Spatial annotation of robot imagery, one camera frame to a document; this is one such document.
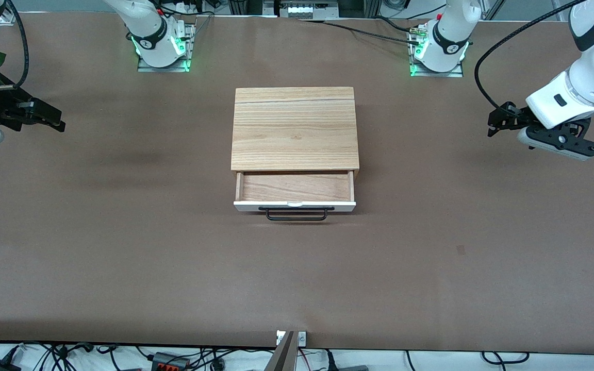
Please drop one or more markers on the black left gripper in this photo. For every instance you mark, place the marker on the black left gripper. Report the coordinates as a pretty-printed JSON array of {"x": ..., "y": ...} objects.
[{"x": 514, "y": 118}]

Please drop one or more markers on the white-fronted wooden drawer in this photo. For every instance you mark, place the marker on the white-fronted wooden drawer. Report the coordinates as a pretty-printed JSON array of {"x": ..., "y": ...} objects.
[{"x": 297, "y": 188}]

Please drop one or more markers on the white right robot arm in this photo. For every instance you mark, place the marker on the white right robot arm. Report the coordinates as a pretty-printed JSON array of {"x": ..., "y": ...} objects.
[{"x": 153, "y": 44}]

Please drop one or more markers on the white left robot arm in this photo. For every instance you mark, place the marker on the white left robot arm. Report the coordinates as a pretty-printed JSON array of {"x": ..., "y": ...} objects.
[{"x": 593, "y": 77}]

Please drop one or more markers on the light wooden drawer cabinet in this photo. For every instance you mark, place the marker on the light wooden drawer cabinet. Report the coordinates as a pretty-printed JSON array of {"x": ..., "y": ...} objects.
[{"x": 294, "y": 129}]

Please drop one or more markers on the white power strip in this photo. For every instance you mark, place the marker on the white power strip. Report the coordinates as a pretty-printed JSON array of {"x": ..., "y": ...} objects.
[{"x": 299, "y": 9}]

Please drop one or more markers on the grey box with orange connectors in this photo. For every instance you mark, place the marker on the grey box with orange connectors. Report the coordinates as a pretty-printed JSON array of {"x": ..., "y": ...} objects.
[{"x": 169, "y": 360}]

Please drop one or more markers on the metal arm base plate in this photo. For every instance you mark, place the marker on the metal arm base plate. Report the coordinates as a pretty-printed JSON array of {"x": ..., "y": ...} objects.
[
  {"x": 459, "y": 69},
  {"x": 186, "y": 54}
]

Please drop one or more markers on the aluminium corner bracket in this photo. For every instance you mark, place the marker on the aluminium corner bracket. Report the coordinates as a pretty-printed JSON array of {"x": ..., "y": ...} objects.
[{"x": 5, "y": 19}]

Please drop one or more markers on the metal table edge bracket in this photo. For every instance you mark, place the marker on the metal table edge bracket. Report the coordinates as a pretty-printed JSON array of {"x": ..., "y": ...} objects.
[{"x": 302, "y": 338}]

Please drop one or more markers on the grey wedge-shaped camera mount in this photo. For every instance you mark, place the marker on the grey wedge-shaped camera mount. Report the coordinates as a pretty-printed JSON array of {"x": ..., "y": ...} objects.
[{"x": 282, "y": 355}]

